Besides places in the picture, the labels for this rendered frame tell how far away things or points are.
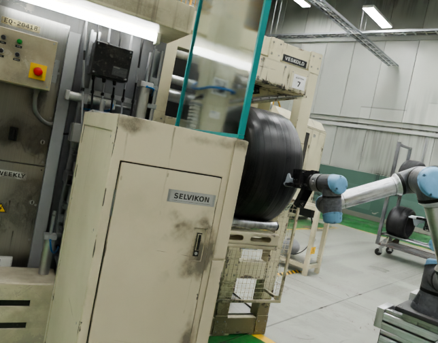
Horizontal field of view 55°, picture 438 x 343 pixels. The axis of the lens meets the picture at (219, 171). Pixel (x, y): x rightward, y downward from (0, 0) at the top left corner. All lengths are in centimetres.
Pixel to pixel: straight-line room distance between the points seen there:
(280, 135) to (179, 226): 91
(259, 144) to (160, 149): 83
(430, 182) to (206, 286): 95
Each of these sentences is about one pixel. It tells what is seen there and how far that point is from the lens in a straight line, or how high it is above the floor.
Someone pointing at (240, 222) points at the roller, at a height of 90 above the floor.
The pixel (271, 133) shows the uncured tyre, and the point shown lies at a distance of 196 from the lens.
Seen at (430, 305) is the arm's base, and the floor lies 76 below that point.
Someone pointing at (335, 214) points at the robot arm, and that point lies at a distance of 171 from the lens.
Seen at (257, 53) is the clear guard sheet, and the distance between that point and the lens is 129.
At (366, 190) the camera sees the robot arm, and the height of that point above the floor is 118.
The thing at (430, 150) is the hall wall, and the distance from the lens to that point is 1342.
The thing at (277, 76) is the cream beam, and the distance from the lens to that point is 247.
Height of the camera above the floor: 123
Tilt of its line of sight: 3 degrees down
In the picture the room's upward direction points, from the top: 11 degrees clockwise
